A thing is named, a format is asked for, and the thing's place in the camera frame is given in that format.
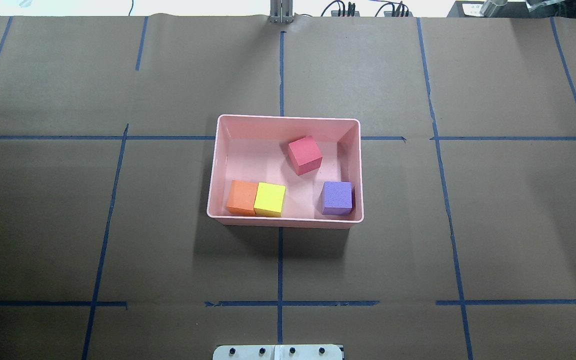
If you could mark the purple foam block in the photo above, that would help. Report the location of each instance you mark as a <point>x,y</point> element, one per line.
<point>337,198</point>

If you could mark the aluminium frame post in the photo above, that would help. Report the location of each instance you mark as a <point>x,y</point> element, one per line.
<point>281,12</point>

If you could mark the pink foam block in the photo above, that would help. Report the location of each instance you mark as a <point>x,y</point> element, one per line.
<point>305,155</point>

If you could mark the white pedestal column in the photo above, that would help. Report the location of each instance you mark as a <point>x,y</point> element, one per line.
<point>279,352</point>

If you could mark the yellow foam block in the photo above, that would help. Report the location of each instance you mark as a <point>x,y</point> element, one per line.
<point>269,200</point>

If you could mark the pink plastic bin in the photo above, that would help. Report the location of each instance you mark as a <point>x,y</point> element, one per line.
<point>255,148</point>

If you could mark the orange foam block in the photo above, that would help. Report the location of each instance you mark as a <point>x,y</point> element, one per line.
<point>241,198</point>

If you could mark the silver metal cylinder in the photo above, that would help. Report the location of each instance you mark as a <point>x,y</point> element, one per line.
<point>492,8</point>

